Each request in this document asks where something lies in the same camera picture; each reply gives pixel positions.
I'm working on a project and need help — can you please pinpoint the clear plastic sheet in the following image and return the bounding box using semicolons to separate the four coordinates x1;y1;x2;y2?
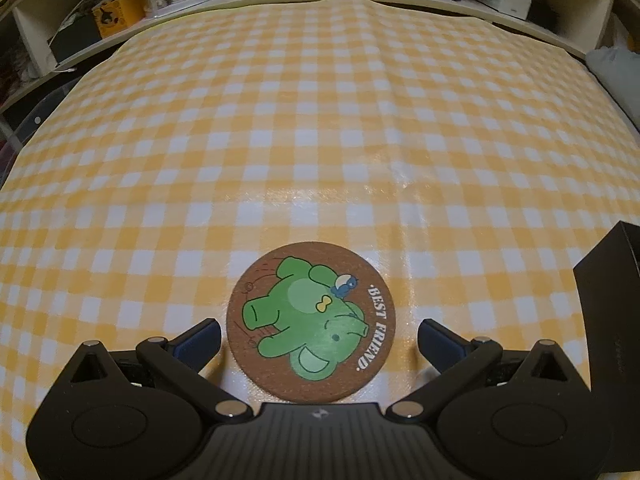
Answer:
0;82;68;161

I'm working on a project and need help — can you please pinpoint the grey pillow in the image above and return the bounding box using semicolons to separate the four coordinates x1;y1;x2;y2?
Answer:
585;46;640;133

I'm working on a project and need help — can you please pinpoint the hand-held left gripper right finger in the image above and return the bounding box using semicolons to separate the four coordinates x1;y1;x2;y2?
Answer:
387;318;592;419

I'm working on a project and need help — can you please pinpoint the round green elephant coaster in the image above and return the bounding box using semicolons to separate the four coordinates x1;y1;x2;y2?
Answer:
226;241;399;404

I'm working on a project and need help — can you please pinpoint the yellow cardboard box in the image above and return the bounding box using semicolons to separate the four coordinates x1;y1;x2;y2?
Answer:
93;0;148;39

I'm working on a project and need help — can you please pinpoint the yellow checked cloth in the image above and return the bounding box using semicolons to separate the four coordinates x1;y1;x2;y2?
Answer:
0;0;640;480

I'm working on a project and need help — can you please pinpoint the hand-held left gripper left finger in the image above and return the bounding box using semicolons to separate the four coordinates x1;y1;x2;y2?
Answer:
64;317;254;419

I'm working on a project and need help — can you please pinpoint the cream wooden shelf unit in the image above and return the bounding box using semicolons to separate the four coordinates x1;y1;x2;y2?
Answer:
0;0;640;111

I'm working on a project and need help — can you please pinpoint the large black box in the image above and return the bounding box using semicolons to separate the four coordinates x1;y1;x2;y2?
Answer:
572;220;640;407

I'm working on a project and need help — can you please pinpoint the dark grey box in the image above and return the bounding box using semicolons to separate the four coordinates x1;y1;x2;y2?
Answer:
49;21;104;63

